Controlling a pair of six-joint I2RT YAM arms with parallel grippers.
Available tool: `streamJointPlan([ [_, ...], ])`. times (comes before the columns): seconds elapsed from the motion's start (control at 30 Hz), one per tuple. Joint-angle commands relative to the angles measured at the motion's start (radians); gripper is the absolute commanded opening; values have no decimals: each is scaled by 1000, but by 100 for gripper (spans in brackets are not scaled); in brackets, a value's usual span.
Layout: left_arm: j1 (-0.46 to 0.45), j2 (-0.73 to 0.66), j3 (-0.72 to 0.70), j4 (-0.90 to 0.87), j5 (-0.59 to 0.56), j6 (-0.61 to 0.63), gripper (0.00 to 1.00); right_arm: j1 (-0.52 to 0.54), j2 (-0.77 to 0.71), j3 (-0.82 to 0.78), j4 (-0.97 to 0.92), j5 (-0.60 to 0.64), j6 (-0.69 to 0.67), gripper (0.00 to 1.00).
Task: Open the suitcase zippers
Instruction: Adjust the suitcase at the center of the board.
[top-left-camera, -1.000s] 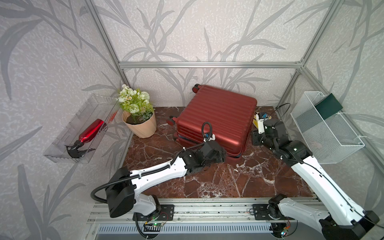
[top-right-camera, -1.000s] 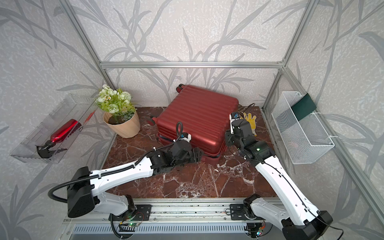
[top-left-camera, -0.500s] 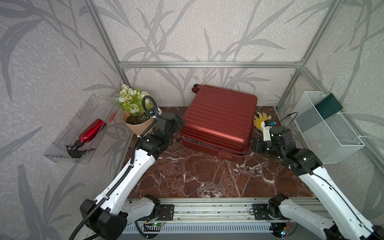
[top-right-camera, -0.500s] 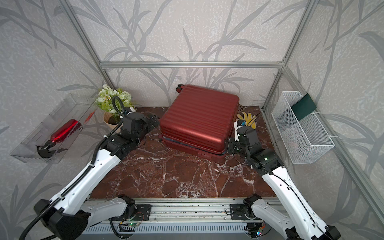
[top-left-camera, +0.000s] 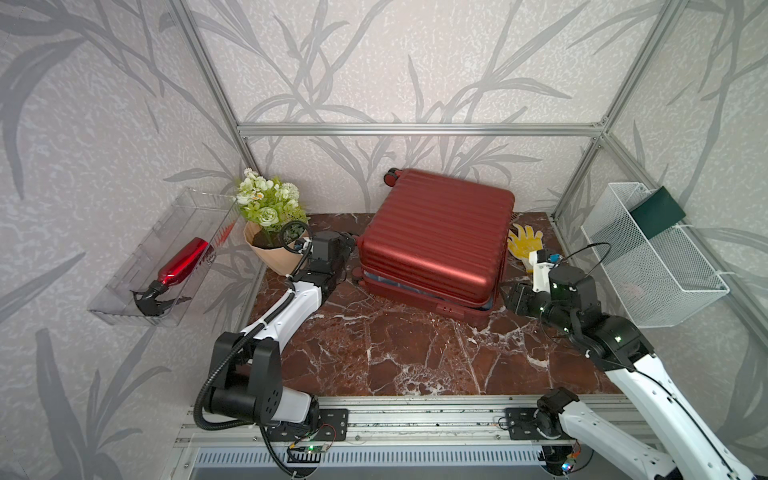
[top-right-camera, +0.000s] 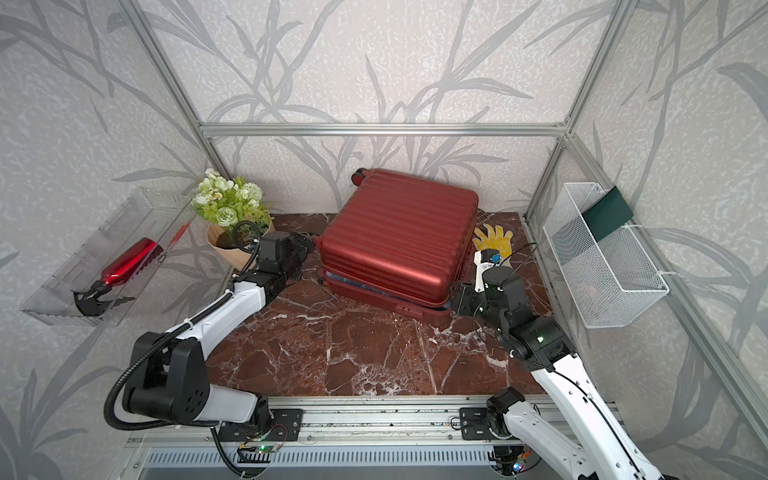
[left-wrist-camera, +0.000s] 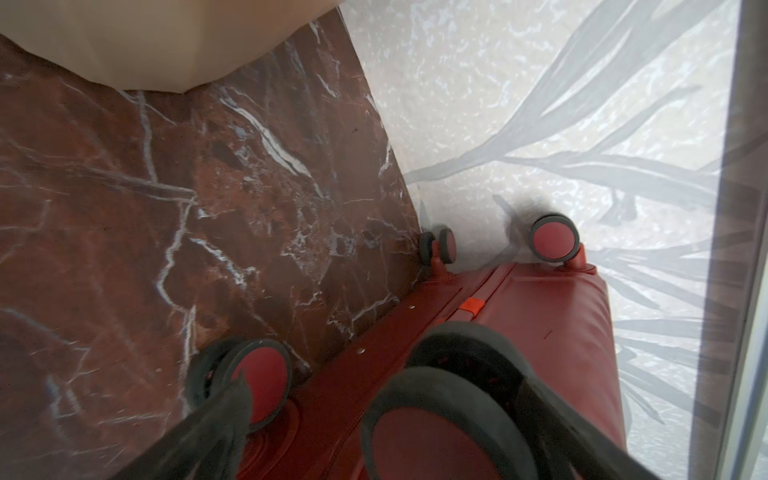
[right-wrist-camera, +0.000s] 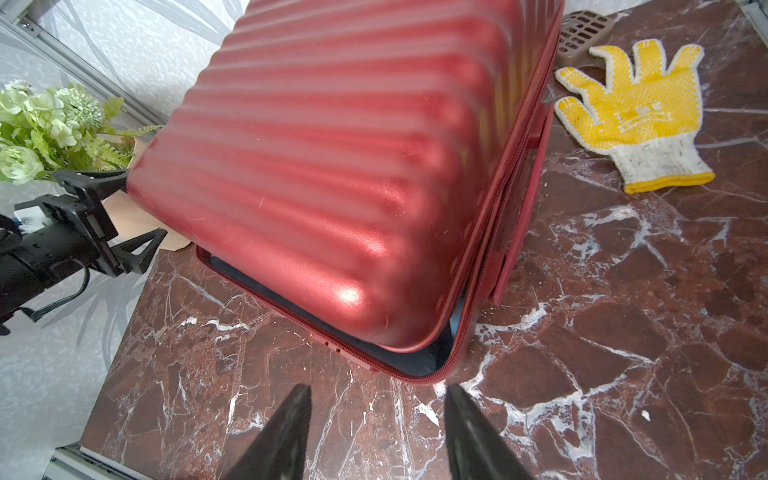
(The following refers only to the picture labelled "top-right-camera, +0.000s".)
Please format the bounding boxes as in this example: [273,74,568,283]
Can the red hard-shell suitcase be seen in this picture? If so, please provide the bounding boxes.
[315,168,479,324]

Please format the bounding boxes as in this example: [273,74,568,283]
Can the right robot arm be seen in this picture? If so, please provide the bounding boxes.
[451,261,664,479]

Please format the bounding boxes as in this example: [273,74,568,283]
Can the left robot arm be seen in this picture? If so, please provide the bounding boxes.
[103,231,315,433]

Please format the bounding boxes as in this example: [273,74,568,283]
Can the yellow work glove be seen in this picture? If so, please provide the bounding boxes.
[472,223,514,258]

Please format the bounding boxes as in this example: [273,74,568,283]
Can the potted white flower plant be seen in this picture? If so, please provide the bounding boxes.
[192,168,274,270]

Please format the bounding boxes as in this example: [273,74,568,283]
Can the dark green card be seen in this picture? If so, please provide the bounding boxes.
[582,186,634,242]

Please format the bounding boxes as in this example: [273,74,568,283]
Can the red spray bottle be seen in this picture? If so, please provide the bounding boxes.
[73,237,165,317]

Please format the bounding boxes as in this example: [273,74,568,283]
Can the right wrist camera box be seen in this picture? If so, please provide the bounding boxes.
[473,248,501,293]

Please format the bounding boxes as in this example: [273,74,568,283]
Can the white wire mesh basket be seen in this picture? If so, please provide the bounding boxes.
[543,182,669,329]

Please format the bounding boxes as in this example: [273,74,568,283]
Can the aluminium frame profiles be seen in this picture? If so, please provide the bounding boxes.
[118,1,767,445]

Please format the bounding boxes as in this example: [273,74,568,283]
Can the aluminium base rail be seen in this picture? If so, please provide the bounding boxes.
[125,394,631,448]

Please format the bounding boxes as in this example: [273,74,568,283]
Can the clear plastic wall bin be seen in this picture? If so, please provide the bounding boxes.
[21,188,195,327]

